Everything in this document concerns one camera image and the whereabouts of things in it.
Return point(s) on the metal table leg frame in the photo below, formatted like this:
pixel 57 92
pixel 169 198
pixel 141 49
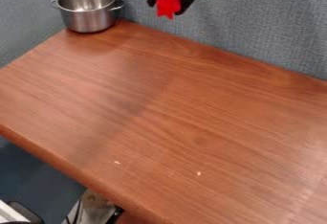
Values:
pixel 92 210

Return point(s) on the white object at corner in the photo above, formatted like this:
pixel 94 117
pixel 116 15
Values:
pixel 13 213

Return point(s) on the stainless steel pot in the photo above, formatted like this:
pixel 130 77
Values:
pixel 88 16

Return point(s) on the red rectangular block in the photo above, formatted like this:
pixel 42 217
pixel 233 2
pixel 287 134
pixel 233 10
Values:
pixel 168 7

